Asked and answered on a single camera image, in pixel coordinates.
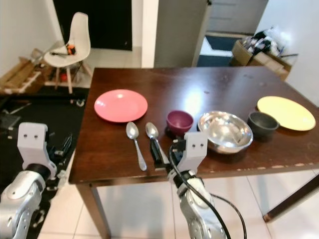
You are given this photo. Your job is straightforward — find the dark wooden table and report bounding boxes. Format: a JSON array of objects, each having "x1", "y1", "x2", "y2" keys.
[{"x1": 69, "y1": 67, "x2": 319, "y2": 239}]

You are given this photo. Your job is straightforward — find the pink plate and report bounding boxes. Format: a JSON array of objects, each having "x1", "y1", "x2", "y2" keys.
[{"x1": 94, "y1": 89, "x2": 149, "y2": 123}]

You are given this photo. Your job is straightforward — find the white plastic chair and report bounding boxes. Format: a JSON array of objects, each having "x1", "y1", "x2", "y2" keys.
[{"x1": 44, "y1": 12, "x2": 91, "y2": 94}]

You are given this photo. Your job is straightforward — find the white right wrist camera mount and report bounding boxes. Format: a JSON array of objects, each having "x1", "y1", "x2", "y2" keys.
[{"x1": 182, "y1": 131, "x2": 209, "y2": 174}]

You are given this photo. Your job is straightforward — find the yellow plate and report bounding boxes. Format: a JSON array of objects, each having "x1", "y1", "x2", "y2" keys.
[{"x1": 257, "y1": 96, "x2": 317, "y2": 131}]

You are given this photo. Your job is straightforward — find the flat brown cardboard boxes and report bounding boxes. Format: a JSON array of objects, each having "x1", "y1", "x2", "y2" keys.
[{"x1": 0, "y1": 49, "x2": 55, "y2": 95}]

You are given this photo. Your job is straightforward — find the purple bowl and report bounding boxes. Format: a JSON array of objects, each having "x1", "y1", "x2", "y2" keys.
[{"x1": 167, "y1": 110, "x2": 194, "y2": 137}]

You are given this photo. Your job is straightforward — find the dark grey bowl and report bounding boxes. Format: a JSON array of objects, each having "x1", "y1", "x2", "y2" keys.
[{"x1": 248, "y1": 112, "x2": 280, "y2": 141}]

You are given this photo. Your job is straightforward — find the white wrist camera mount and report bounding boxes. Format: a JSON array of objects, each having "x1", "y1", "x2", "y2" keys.
[
  {"x1": 17, "y1": 122, "x2": 51, "y2": 170},
  {"x1": 182, "y1": 131, "x2": 209, "y2": 174}
]

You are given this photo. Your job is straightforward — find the silver metal spoon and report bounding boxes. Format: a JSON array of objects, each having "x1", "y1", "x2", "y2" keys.
[
  {"x1": 126, "y1": 121, "x2": 148, "y2": 171},
  {"x1": 146, "y1": 122, "x2": 162, "y2": 146}
]

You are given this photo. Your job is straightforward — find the stainless steel bowl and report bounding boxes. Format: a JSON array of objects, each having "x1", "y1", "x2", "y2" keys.
[{"x1": 198, "y1": 111, "x2": 253, "y2": 154}]

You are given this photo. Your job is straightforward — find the black floor mat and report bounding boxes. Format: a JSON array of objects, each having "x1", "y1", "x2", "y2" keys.
[{"x1": 0, "y1": 87, "x2": 95, "y2": 239}]

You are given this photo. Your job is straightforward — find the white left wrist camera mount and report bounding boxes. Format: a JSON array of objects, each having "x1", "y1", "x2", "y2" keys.
[{"x1": 17, "y1": 122, "x2": 51, "y2": 170}]

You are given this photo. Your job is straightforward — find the cardboard box with clutter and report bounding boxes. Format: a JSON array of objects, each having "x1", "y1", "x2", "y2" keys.
[{"x1": 231, "y1": 25, "x2": 300, "y2": 80}]

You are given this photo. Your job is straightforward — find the black door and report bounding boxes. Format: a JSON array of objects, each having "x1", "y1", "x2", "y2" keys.
[{"x1": 54, "y1": 0, "x2": 133, "y2": 51}]

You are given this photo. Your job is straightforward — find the orange and black tool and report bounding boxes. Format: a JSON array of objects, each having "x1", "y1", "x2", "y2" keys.
[{"x1": 51, "y1": 44, "x2": 77, "y2": 56}]

